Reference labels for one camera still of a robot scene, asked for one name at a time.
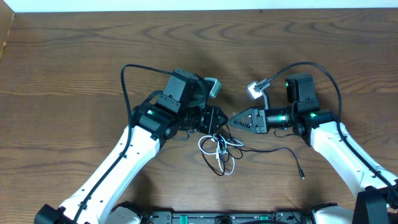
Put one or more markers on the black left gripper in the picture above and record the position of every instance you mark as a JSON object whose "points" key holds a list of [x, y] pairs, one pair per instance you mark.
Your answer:
{"points": [[210, 120]]}

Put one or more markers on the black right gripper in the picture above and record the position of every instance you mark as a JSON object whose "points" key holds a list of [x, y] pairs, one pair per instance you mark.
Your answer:
{"points": [[259, 120]]}

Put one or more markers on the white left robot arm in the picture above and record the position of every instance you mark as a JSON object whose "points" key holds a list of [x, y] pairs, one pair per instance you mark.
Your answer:
{"points": [[181, 106]]}

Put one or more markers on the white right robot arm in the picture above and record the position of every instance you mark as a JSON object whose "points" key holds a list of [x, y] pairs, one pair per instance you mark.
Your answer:
{"points": [[372, 185]]}

